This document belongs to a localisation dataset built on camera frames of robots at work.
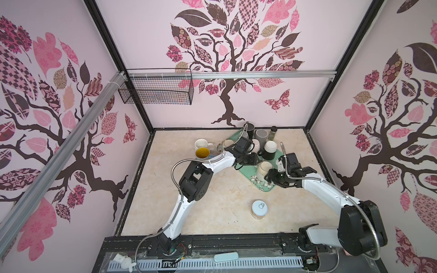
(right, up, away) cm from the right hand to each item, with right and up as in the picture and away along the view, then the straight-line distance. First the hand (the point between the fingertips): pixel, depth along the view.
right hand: (268, 177), depth 88 cm
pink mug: (-3, +16, +12) cm, 21 cm away
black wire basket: (-60, +51, +7) cm, 79 cm away
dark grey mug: (0, +23, +13) cm, 27 cm away
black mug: (-6, +28, +22) cm, 36 cm away
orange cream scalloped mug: (-37, +12, +12) cm, 41 cm away
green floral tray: (-8, +2, +9) cm, 12 cm away
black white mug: (+3, +12, +10) cm, 16 cm away
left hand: (-4, +7, +8) cm, 11 cm away
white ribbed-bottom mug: (-36, +18, +15) cm, 43 cm away
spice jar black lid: (+9, +24, +22) cm, 34 cm away
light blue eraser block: (-25, -30, -19) cm, 44 cm away
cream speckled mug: (-2, +4, +2) cm, 5 cm away
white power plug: (-64, -31, -20) cm, 74 cm away
